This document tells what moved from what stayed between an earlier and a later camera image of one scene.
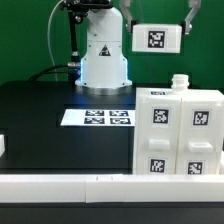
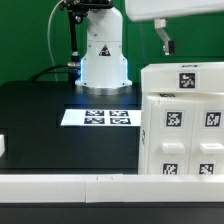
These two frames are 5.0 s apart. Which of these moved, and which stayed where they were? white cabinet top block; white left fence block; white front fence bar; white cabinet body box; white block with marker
Moved: white block with marker; white cabinet top block
Stayed: white cabinet body box; white front fence bar; white left fence block
